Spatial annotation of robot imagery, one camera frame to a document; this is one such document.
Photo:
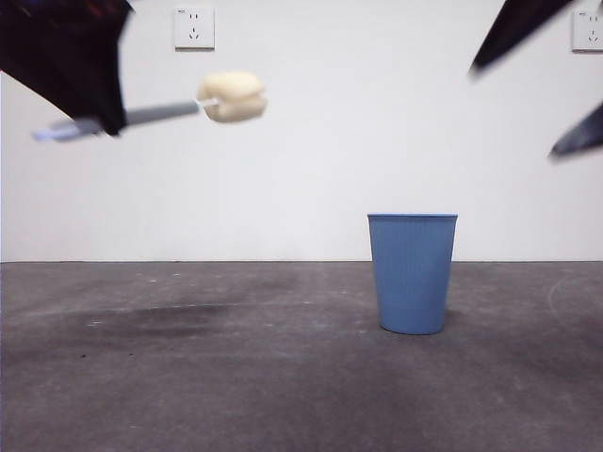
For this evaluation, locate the blue ribbed plastic cup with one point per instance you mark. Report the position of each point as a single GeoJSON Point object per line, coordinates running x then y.
{"type": "Point", "coordinates": [412, 273]}

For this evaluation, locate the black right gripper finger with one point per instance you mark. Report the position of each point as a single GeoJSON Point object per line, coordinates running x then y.
{"type": "Point", "coordinates": [513, 33]}
{"type": "Point", "coordinates": [581, 134]}

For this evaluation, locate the white wall power socket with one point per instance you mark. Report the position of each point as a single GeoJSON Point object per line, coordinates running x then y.
{"type": "Point", "coordinates": [194, 28]}
{"type": "Point", "coordinates": [589, 33]}

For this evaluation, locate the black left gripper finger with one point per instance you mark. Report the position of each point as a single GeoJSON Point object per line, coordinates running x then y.
{"type": "Point", "coordinates": [70, 56]}

